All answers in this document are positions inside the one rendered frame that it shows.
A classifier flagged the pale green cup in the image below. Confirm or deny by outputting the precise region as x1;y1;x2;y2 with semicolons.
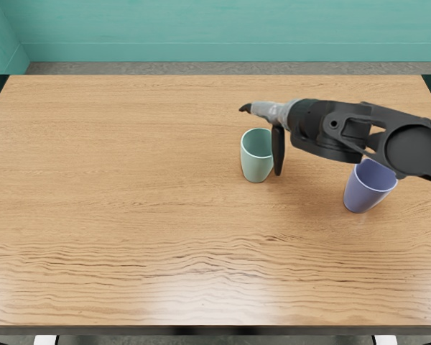
240;127;275;184

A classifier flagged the lavender blue cup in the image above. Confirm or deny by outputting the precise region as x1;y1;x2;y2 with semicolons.
343;158;399;214

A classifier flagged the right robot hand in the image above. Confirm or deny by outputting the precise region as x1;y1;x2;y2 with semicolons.
238;99;298;177

